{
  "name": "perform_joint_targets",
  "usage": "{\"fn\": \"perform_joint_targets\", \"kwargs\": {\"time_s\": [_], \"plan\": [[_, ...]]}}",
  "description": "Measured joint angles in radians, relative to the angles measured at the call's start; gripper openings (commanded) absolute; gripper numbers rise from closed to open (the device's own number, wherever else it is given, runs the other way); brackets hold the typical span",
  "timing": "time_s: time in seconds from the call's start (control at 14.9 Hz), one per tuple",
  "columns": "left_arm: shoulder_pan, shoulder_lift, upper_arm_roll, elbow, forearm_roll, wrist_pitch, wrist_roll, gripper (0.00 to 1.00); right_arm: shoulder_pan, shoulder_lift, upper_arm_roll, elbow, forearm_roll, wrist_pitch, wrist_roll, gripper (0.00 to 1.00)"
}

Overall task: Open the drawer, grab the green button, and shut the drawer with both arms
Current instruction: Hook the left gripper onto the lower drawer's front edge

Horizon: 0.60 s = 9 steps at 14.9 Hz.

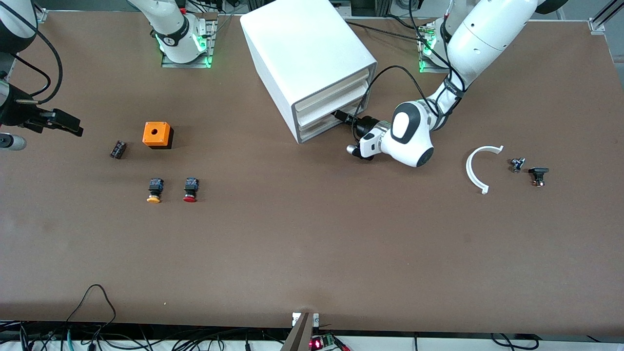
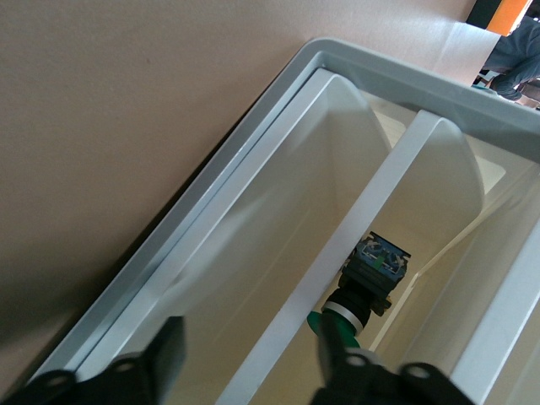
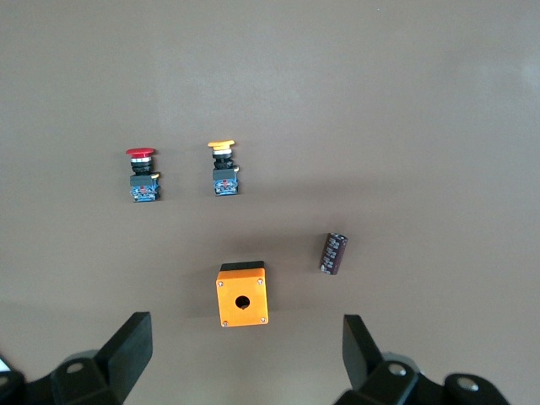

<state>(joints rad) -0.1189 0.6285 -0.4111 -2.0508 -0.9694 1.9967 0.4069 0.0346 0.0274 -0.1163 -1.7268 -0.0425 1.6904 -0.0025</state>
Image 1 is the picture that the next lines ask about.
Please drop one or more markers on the small metal pipe fitting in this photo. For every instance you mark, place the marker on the small metal pipe fitting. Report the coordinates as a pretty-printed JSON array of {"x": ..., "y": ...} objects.
[{"x": 516, "y": 165}]

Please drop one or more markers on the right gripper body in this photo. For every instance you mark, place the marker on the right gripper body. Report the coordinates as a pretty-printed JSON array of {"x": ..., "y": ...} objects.
[{"x": 14, "y": 113}]

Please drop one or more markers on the yellow push button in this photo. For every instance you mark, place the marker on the yellow push button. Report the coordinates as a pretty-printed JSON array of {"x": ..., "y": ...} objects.
[{"x": 155, "y": 187}]

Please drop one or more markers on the green circuit board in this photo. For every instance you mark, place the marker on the green circuit board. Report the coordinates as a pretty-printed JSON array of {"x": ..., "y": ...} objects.
[{"x": 324, "y": 340}]

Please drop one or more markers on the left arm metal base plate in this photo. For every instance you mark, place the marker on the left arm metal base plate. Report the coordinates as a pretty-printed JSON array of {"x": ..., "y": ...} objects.
[{"x": 429, "y": 68}]

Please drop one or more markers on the grey metal bracket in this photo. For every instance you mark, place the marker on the grey metal bracket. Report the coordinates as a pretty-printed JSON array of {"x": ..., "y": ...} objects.
[{"x": 301, "y": 336}]

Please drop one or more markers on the white drawer cabinet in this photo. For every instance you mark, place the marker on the white drawer cabinet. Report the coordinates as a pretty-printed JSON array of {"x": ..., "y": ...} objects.
[{"x": 302, "y": 48}]

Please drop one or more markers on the white lowest cabinet drawer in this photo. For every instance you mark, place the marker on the white lowest cabinet drawer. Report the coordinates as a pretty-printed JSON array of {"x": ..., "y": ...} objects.
[{"x": 321, "y": 127}]

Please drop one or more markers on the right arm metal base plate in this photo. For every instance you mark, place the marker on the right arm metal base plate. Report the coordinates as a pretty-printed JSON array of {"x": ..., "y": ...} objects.
[{"x": 168, "y": 63}]

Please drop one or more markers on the white highest cabinet drawer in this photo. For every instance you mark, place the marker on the white highest cabinet drawer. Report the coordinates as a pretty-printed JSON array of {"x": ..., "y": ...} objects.
[{"x": 336, "y": 90}]

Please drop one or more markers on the aluminium frame profile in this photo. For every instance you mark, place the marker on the aluminium frame profile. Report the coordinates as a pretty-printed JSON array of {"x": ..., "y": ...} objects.
[
  {"x": 597, "y": 23},
  {"x": 40, "y": 14}
]

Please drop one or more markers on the white middle cabinet drawer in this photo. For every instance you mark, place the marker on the white middle cabinet drawer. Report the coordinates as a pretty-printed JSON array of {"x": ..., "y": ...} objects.
[{"x": 336, "y": 106}]

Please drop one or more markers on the small black contact block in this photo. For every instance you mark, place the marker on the small black contact block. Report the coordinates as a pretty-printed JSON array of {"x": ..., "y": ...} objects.
[{"x": 118, "y": 149}]

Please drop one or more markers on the black flat-head switch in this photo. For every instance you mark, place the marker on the black flat-head switch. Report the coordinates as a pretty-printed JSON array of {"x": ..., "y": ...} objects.
[{"x": 538, "y": 171}]

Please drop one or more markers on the red push button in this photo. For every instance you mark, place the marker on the red push button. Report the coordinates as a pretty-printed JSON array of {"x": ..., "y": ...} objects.
[{"x": 190, "y": 187}]

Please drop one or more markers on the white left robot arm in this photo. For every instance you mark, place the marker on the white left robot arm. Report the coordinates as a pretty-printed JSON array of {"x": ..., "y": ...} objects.
[{"x": 477, "y": 34}]

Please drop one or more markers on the orange box with hole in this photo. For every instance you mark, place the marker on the orange box with hole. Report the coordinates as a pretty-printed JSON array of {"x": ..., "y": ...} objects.
[{"x": 156, "y": 134}]

